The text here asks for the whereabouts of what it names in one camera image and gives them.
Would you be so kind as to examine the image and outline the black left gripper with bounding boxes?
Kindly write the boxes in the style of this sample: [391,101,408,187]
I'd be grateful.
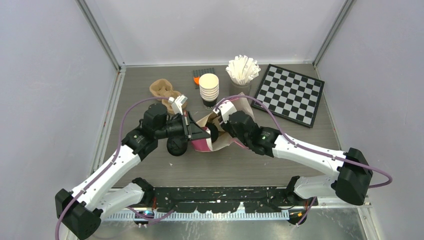
[155,110,210,143]

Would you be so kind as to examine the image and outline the yellow pink paper bag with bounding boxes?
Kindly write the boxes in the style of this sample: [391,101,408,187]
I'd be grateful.
[191,94,255,153]

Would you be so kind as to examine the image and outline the stack of paper cups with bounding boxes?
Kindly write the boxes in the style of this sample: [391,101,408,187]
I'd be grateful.
[198,73,219,110]

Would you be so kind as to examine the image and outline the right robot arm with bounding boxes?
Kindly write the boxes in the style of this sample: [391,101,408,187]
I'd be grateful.
[221,110,373,206]

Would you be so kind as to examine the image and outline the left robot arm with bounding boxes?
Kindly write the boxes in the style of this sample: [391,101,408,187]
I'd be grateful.
[55,103,210,240]

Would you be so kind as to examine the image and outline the stack of black cup lids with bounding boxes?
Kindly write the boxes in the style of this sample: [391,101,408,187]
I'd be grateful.
[166,137,188,157]

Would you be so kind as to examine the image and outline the orange curved toy piece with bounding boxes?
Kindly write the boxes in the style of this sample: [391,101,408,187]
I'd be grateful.
[193,76,200,87]

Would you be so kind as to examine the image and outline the brown pulp cup carrier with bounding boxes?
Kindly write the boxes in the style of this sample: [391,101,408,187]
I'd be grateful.
[149,78,188,115]

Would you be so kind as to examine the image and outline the white paper-wrapped straws bundle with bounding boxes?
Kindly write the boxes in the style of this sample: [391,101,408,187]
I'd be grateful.
[225,55,261,86]

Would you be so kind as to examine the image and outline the small dark mat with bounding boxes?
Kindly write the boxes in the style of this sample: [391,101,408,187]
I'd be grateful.
[192,67,215,79]

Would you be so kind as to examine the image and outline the black white checkerboard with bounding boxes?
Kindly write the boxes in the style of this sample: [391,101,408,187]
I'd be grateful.
[254,64,325,128]

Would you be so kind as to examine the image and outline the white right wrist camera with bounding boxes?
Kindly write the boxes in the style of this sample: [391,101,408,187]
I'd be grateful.
[213,100,237,124]

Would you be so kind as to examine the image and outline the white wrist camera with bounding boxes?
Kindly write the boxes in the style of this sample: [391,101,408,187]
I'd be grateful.
[168,95,188,115]
[213,100,237,124]

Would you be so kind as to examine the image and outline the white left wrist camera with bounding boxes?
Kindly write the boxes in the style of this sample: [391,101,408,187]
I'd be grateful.
[168,95,188,115]

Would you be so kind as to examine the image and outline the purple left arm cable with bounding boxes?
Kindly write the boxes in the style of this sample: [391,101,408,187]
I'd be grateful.
[54,96,173,240]

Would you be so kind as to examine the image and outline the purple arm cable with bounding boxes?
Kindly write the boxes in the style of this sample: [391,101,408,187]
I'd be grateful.
[54,96,173,240]
[214,95,394,226]

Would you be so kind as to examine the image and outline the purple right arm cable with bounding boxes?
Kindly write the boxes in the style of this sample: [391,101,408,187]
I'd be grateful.
[214,95,394,226]

